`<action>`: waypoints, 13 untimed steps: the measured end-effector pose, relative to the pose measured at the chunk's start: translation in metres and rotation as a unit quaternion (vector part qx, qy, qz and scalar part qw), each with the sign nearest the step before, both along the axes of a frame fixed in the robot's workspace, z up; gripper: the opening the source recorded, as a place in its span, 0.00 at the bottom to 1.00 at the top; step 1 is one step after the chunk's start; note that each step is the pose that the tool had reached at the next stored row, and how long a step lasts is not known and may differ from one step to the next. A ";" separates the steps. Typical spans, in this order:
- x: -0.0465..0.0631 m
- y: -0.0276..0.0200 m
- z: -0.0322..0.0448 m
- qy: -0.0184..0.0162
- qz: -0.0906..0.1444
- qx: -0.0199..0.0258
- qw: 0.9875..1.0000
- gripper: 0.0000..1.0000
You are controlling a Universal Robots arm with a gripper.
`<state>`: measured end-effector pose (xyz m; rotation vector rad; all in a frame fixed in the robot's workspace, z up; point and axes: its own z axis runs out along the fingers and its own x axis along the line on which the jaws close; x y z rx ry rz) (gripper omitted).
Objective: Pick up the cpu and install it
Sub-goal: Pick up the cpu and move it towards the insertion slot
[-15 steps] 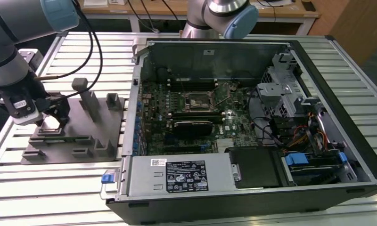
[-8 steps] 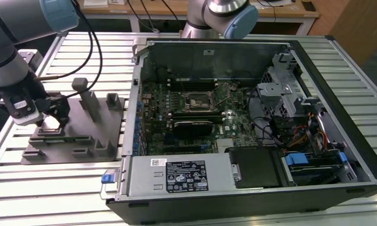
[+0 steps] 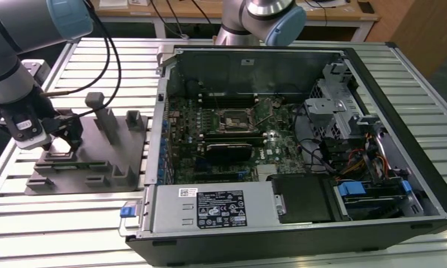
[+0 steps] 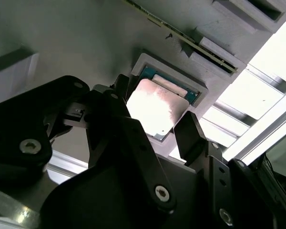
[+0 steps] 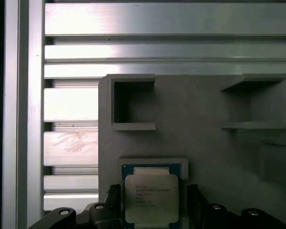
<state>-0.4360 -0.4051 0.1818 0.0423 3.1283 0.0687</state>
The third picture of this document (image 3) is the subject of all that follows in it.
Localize grey parts rack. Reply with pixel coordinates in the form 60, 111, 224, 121
24, 92, 149, 196

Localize black graphics card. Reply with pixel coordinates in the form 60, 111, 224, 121
203, 142, 253, 163

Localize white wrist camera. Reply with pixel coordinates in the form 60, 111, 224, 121
10, 111, 54, 151

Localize hard disk in blue carrier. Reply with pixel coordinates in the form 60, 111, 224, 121
334, 180, 414, 221

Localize wooden desk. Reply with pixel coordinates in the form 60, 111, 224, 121
92, 0, 382, 42

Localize blue case latch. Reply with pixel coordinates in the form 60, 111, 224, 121
119, 204, 136, 219

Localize black open PC case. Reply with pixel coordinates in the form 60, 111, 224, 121
124, 43, 447, 266

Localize green RAM stick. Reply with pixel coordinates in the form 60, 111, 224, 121
48, 164, 93, 170
204, 133, 265, 146

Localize black expansion slot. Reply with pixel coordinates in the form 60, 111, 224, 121
193, 173, 237, 182

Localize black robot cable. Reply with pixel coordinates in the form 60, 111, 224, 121
54, 0, 117, 122
40, 0, 117, 96

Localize silver drive cage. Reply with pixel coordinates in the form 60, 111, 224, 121
304, 63, 375, 140

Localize wooden cabinet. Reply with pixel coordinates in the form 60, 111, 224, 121
367, 0, 447, 82

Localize silver chipset heatsink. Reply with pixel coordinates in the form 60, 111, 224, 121
257, 164, 280, 178

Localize small black object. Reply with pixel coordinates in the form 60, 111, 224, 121
356, 1, 375, 14

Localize orange wire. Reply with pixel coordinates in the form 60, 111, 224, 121
342, 155, 392, 175

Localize grey power supply unit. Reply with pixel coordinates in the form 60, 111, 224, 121
148, 183, 286, 234

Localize CPU socket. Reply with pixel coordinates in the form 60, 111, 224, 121
217, 108, 255, 133

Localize green motherboard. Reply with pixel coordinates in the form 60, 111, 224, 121
163, 94, 310, 185

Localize black plastic shroud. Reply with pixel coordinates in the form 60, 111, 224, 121
269, 173, 338, 224

